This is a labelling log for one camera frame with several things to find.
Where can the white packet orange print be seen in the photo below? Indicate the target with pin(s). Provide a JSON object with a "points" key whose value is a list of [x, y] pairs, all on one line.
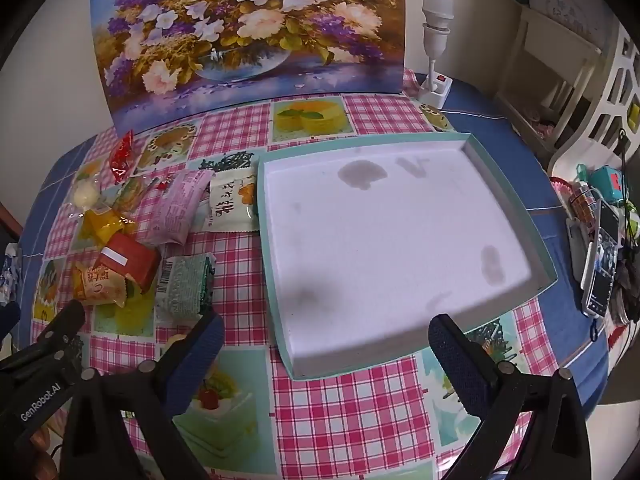
{"points": [[232, 205]]}

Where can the small red snack packet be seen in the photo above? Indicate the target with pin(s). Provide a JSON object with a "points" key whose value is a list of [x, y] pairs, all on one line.
{"points": [[161, 183]]}

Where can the orange yellow snack packet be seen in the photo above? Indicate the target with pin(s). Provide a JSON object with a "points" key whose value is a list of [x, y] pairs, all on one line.
{"points": [[97, 285]]}

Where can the white decorated plate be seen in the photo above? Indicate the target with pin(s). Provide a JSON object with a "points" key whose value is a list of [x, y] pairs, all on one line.
{"points": [[567, 10]]}

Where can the red orange snack packet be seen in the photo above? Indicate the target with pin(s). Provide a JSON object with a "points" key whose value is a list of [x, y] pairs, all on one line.
{"points": [[130, 260]]}

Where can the white bulb lamp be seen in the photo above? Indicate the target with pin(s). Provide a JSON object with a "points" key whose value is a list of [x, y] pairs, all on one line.
{"points": [[436, 25]]}

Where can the flower painting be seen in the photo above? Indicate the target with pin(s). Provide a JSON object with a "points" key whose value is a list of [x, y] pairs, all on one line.
{"points": [[250, 30]]}

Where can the person's left hand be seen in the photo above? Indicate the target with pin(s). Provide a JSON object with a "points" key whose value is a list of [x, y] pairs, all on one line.
{"points": [[44, 455]]}

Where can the teal toy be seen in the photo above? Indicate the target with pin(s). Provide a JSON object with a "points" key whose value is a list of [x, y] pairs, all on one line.
{"points": [[607, 182]]}

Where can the blue white packet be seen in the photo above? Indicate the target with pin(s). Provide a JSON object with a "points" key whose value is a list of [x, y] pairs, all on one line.
{"points": [[10, 267]]}

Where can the teal cardboard tray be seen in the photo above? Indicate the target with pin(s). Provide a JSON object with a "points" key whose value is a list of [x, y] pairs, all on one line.
{"points": [[380, 250]]}

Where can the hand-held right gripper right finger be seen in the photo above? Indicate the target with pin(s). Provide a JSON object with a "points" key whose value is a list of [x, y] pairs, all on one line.
{"points": [[460, 360]]}

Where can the white wooden chair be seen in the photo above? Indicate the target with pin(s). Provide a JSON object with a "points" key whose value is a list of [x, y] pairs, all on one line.
{"points": [[550, 60]]}

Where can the checked tablecloth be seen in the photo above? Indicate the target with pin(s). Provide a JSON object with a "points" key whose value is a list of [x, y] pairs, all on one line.
{"points": [[350, 410]]}

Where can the white power strip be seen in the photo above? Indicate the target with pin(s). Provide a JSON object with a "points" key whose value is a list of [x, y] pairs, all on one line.
{"points": [[434, 91]]}

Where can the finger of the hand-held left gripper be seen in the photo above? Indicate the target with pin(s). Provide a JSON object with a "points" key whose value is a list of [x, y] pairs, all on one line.
{"points": [[7, 320], [65, 322]]}

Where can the white lattice shelf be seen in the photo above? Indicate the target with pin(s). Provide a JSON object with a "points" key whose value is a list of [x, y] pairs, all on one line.
{"points": [[617, 85]]}

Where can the smartphone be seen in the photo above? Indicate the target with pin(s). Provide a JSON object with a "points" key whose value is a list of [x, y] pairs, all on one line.
{"points": [[600, 260]]}

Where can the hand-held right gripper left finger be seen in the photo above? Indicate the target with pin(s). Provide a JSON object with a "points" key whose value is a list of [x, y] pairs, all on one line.
{"points": [[200, 355]]}

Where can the round cake green packet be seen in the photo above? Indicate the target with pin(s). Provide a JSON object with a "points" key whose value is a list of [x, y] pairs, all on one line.
{"points": [[132, 192]]}

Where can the white round snack clear wrapper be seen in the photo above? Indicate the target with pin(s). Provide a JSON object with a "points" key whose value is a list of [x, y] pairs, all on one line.
{"points": [[86, 192]]}

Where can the brown wooden rail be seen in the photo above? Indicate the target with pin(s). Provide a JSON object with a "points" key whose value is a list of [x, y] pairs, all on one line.
{"points": [[7, 220]]}

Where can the green biscuit packet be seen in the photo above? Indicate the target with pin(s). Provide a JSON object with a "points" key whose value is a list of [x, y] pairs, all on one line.
{"points": [[182, 285]]}

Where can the pink snack packet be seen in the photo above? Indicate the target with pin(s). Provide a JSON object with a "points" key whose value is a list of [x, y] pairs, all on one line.
{"points": [[177, 205]]}

